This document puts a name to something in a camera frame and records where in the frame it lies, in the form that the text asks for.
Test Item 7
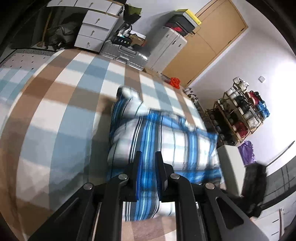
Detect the wooden door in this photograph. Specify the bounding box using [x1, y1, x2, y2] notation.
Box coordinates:
[162, 1, 248, 87]

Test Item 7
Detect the white bedside box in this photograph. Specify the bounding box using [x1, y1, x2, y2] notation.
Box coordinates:
[217, 145, 245, 196]

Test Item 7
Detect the silver hard-shell suitcase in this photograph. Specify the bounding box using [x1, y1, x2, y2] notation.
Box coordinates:
[99, 40, 148, 71]

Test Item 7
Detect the purple plastic bag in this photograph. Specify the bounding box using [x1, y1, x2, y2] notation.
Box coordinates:
[238, 141, 255, 165]

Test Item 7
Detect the black fluffy garment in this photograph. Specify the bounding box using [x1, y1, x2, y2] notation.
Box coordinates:
[241, 163, 267, 217]

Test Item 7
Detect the white drawer desk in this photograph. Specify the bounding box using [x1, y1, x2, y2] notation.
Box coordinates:
[47, 0, 124, 53]

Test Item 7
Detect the white tall cabinet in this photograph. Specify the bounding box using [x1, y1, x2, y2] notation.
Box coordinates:
[145, 27, 187, 73]

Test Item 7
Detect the black yellow boxes stack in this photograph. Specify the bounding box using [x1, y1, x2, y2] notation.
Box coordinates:
[165, 9, 202, 37]

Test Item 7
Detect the blue white plaid blanket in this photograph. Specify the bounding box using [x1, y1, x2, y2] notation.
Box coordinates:
[107, 86, 222, 221]

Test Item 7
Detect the checked brown blue bedsheet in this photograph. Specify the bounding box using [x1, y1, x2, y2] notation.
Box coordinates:
[1, 49, 203, 240]

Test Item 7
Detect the orange plastic bag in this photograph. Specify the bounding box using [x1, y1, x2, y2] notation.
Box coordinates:
[169, 77, 180, 89]

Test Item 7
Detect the wooden shoe rack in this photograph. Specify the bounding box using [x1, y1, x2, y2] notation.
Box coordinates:
[205, 77, 270, 146]

